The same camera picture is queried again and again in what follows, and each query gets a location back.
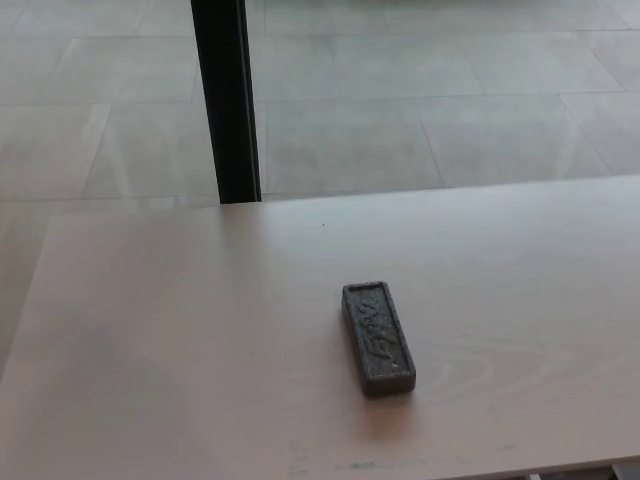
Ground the dark grey speckled board eraser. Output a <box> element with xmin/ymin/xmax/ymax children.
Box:
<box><xmin>342</xmin><ymin>280</ymin><xmax>418</xmax><ymax>400</ymax></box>

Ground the black vertical metal post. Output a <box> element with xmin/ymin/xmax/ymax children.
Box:
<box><xmin>189</xmin><ymin>0</ymin><xmax>264</xmax><ymax>205</ymax></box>

